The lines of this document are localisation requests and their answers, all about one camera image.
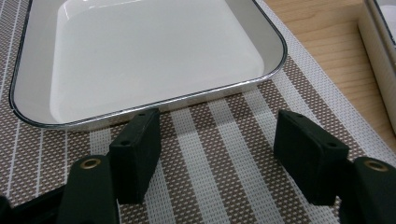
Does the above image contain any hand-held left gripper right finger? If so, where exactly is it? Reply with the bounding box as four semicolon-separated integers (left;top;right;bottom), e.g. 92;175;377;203
273;109;396;224

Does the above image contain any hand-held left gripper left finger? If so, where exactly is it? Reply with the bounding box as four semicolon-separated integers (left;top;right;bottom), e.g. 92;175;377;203
57;107;163;224

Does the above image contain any striped grey white placemat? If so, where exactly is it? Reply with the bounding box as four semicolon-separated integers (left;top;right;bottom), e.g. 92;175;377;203
0;0;396;224

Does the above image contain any white square plate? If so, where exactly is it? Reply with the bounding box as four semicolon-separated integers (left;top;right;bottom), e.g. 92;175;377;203
357;0;396;134
8;0;288;132

